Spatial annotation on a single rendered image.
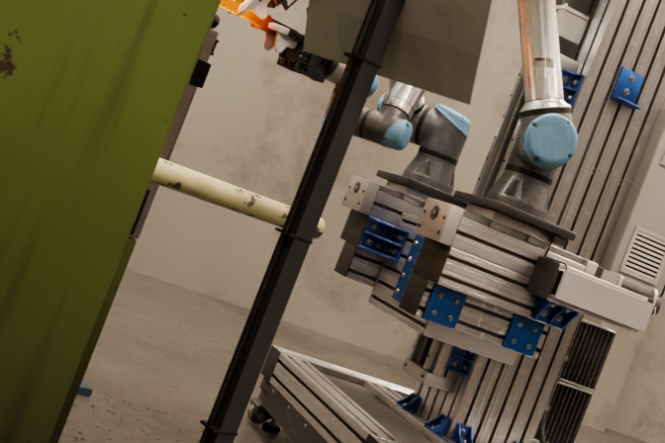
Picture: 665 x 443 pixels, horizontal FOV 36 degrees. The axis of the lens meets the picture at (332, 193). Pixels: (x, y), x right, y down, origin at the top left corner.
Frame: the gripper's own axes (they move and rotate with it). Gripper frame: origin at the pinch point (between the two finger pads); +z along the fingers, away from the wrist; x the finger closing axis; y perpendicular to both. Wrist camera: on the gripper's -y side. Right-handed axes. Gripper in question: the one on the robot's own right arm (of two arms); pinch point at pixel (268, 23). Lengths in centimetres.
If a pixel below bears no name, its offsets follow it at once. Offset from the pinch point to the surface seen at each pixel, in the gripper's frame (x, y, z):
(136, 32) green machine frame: -45, 18, 55
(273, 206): -39, 37, 12
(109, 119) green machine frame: -45, 32, 54
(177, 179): -39, 38, 34
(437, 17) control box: -65, -4, 14
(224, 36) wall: 245, -23, -151
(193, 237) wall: 236, 78, -171
